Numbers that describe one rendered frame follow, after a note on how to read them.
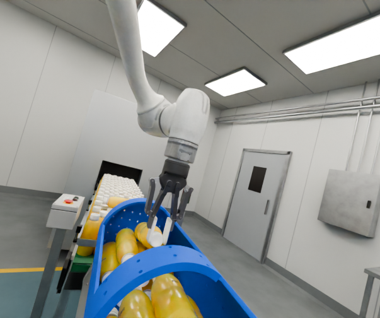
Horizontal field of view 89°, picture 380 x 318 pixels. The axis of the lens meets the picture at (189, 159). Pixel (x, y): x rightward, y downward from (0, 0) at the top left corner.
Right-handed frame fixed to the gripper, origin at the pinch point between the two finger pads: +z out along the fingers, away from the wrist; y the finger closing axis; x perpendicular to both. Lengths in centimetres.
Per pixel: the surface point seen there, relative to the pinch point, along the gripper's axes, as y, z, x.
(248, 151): 278, -94, 326
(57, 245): -28, 31, 50
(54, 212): -32, 14, 42
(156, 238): -0.2, 2.2, -0.4
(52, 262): -29, 39, 50
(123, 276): -10.7, 1.1, -20.0
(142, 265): -8.1, -1.0, -20.2
